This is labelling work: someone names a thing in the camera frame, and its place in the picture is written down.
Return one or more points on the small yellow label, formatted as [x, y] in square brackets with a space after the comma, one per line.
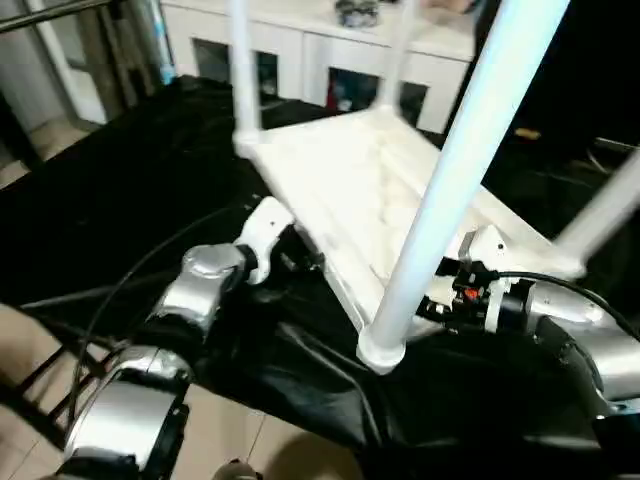
[527, 133]

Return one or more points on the white glass-door cabinet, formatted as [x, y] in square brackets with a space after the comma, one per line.
[300, 40]

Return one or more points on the blue and white roll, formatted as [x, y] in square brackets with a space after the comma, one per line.
[162, 45]

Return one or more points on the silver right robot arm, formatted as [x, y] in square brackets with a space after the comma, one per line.
[575, 310]

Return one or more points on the white plastic table leg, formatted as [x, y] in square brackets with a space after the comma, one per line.
[460, 150]
[605, 210]
[245, 65]
[397, 50]

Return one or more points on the white pole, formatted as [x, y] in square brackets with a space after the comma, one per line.
[65, 60]

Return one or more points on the black mat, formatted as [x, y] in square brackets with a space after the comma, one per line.
[150, 175]

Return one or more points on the black metal bar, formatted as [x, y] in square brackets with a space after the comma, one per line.
[617, 145]

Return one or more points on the black metal rack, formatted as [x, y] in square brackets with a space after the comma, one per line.
[45, 380]

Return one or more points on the black tripod pole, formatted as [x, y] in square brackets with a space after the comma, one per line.
[50, 12]

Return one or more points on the black backdrop cloth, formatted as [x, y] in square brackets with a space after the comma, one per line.
[590, 60]

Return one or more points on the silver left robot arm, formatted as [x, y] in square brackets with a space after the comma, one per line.
[200, 280]

